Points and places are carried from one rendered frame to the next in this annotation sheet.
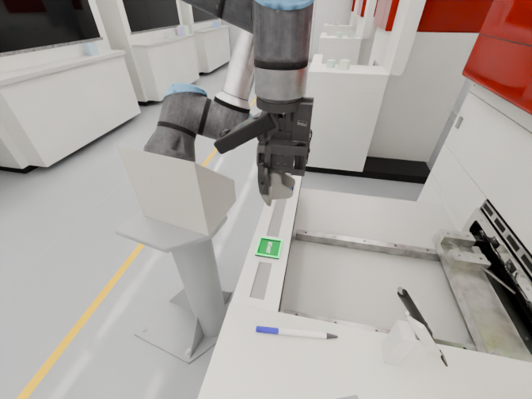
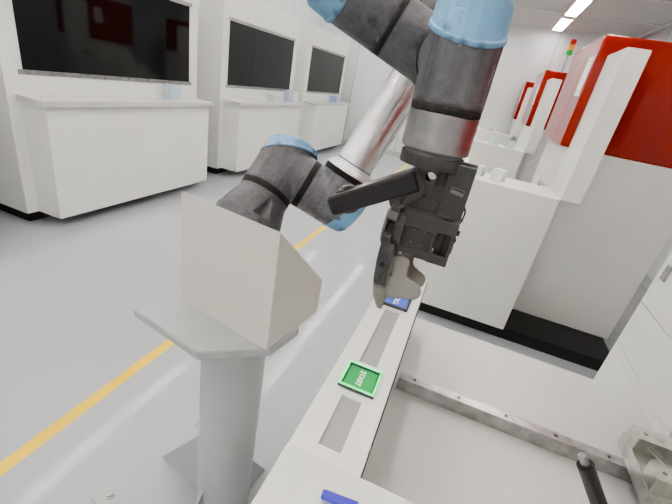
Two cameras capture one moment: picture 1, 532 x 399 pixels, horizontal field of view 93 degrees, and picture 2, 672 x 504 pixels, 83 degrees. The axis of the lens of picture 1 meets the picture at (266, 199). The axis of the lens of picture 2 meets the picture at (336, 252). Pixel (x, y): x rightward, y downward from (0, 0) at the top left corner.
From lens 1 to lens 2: 0.08 m
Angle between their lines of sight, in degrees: 14
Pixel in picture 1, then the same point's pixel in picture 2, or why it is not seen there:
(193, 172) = (275, 246)
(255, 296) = (327, 445)
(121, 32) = (215, 82)
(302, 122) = (458, 190)
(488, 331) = not seen: outside the picture
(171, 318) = (157, 487)
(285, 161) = (421, 240)
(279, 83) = (440, 131)
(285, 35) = (462, 74)
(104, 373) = not seen: outside the picture
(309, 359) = not seen: outside the picture
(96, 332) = (34, 479)
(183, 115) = (280, 174)
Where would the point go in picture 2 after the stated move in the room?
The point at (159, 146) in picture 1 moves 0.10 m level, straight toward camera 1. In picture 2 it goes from (239, 203) to (241, 222)
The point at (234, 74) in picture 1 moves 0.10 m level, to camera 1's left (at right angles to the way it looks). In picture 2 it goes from (361, 139) to (316, 129)
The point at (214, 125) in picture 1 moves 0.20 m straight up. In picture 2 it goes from (318, 196) to (334, 98)
